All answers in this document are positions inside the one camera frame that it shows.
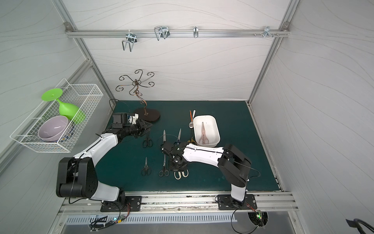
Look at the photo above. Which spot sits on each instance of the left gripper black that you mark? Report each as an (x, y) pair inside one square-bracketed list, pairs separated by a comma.
[(138, 128)]

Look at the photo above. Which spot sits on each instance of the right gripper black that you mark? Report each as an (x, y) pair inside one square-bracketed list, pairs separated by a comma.
[(169, 149)]

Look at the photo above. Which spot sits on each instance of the small all-black scissors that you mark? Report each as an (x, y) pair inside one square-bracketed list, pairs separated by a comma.
[(147, 142)]

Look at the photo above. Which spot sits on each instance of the blue handled scissors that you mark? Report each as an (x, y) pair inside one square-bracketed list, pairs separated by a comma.
[(179, 137)]

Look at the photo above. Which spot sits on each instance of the black handled kitchen shears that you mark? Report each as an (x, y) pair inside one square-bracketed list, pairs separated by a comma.
[(164, 171)]

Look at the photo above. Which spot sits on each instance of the cream handled scissors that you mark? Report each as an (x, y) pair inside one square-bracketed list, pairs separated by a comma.
[(181, 174)]

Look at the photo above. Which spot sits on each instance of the pink kitchen scissors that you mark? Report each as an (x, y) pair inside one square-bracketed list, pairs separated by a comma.
[(203, 139)]

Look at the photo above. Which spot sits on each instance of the dark grey handled scissors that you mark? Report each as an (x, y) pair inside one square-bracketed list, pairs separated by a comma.
[(146, 170)]

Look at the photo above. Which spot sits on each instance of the yellow black handled scissors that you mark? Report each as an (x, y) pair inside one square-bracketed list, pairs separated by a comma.
[(192, 141)]

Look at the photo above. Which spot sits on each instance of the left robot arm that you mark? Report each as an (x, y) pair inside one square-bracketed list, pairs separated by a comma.
[(77, 177)]

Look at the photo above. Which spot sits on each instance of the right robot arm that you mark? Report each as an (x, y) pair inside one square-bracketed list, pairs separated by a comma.
[(233, 163)]

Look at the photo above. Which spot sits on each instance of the white storage box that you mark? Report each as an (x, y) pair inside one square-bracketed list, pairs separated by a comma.
[(211, 127)]

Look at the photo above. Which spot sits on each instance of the green plastic goblet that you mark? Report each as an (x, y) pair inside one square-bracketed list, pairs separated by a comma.
[(70, 111)]

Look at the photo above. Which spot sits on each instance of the purple bowl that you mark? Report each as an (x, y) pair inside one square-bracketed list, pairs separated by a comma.
[(53, 128)]

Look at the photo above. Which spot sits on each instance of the double prong metal hook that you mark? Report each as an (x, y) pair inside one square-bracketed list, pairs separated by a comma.
[(129, 41)]

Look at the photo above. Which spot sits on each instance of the looped metal hook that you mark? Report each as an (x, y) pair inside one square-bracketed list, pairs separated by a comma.
[(161, 32)]

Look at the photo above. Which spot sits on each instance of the small flat metal hook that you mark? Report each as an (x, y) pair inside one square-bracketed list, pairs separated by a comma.
[(195, 32)]

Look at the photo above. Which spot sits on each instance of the right end metal hook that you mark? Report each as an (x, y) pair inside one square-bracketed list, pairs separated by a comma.
[(266, 34)]

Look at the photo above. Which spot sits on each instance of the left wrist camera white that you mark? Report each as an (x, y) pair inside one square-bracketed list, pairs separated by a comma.
[(132, 119)]

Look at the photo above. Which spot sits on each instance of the brown wire jewelry stand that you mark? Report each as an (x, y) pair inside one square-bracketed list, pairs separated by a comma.
[(144, 113)]

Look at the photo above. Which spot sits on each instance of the metal spoon white handle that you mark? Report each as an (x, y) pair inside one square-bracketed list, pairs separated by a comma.
[(192, 115)]

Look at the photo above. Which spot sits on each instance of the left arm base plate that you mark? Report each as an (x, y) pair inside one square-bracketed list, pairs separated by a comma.
[(123, 204)]

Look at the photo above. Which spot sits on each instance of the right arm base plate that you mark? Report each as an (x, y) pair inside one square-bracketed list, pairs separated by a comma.
[(226, 202)]

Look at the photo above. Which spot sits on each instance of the white wire basket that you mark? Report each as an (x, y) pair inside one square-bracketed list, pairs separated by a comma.
[(84, 96)]

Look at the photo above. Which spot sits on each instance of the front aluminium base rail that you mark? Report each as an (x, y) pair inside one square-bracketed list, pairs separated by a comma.
[(185, 202)]

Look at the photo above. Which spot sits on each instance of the white slotted cable duct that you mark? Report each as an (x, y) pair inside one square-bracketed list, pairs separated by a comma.
[(182, 218)]

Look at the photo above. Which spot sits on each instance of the horizontal aluminium rail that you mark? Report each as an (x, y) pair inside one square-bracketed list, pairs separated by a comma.
[(150, 34)]

